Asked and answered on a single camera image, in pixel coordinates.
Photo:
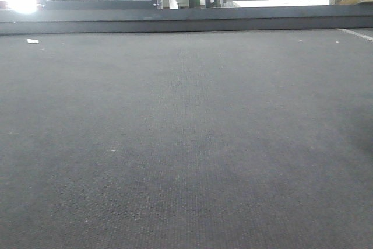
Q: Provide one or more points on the black raised platform edge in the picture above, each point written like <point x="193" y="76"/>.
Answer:
<point x="186" y="20"/>

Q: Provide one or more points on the white background table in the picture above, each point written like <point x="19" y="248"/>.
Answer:
<point x="272" y="3"/>

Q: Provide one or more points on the white tape strip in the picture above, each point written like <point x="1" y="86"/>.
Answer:
<point x="357" y="34"/>

